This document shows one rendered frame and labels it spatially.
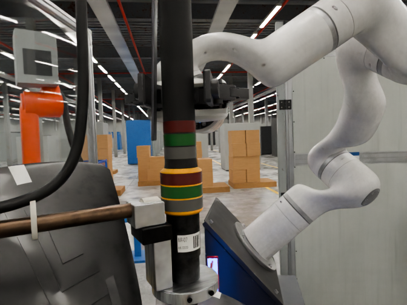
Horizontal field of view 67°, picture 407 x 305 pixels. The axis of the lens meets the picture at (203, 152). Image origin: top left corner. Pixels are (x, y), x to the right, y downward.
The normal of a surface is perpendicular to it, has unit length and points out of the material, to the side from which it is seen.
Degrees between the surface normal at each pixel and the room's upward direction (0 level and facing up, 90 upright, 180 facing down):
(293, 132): 90
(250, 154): 90
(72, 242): 42
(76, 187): 38
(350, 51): 110
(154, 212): 90
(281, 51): 88
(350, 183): 61
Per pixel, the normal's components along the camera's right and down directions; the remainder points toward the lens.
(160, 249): 0.49, 0.03
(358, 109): -0.58, 0.42
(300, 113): -0.10, 0.06
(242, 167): 0.14, 0.05
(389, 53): -0.41, 0.58
